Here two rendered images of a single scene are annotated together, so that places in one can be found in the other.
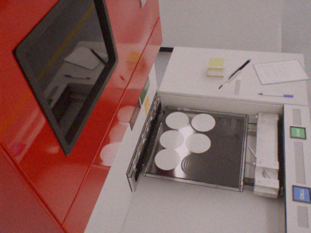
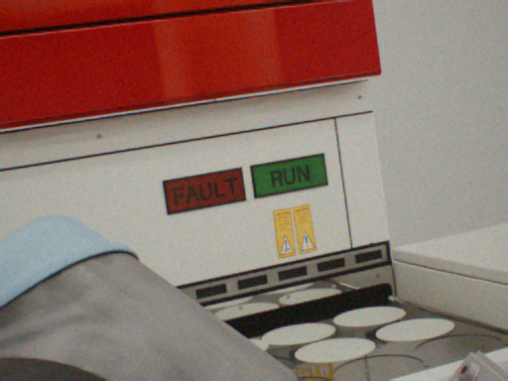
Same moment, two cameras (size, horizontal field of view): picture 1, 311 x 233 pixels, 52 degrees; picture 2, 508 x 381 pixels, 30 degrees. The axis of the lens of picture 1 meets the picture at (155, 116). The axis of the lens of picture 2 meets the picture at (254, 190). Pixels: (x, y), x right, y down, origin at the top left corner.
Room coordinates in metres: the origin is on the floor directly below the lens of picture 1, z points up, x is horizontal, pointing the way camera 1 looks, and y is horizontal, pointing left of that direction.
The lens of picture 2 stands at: (-0.03, -0.96, 1.23)
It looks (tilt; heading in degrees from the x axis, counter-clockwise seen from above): 6 degrees down; 48
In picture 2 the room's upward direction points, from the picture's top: 8 degrees counter-clockwise
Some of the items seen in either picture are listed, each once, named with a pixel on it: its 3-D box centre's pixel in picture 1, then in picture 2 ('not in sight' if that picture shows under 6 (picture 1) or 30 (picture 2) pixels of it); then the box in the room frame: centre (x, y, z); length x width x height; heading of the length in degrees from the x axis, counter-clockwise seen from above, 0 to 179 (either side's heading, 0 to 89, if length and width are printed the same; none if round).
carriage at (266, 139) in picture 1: (266, 153); not in sight; (0.71, -0.41, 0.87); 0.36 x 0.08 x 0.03; 160
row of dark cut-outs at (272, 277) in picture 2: (144, 129); (251, 282); (0.85, 0.05, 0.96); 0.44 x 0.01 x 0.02; 160
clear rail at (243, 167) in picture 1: (244, 149); not in sight; (0.72, -0.32, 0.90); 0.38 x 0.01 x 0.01; 160
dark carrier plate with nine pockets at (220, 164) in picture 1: (198, 143); (334, 351); (0.78, -0.15, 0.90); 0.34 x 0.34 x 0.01; 70
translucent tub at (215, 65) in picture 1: (216, 68); not in sight; (1.11, -0.30, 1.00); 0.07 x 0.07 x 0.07; 72
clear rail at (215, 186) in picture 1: (190, 181); not in sight; (0.61, -0.09, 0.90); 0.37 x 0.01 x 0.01; 70
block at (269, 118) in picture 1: (268, 118); not in sight; (0.86, -0.47, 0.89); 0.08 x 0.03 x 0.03; 70
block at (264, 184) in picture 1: (266, 184); not in sight; (0.56, -0.35, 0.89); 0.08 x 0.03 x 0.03; 70
